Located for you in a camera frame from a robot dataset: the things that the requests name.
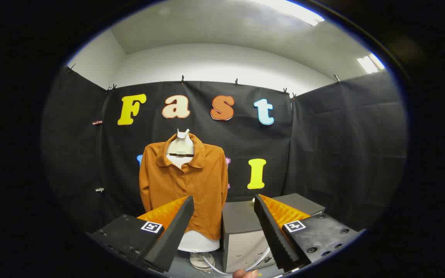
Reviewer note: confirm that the white mannequin hanger stand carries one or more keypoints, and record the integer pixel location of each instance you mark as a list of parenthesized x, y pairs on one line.
[(182, 146)]

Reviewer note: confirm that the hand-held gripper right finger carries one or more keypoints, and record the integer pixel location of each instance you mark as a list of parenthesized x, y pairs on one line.
[(274, 235)]

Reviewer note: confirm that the black backdrop cloth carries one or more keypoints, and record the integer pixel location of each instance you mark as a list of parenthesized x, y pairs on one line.
[(323, 154)]

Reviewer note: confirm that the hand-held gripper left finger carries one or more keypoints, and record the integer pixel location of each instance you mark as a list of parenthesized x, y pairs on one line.
[(172, 235)]

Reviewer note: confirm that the grey cabinet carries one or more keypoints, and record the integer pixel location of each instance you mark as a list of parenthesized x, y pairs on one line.
[(240, 220)]

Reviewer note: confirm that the orange button-up shirt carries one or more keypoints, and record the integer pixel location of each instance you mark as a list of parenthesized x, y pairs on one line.
[(199, 185)]

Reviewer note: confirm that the short ceiling light panel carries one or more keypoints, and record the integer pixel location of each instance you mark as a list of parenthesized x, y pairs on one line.
[(370, 63)]

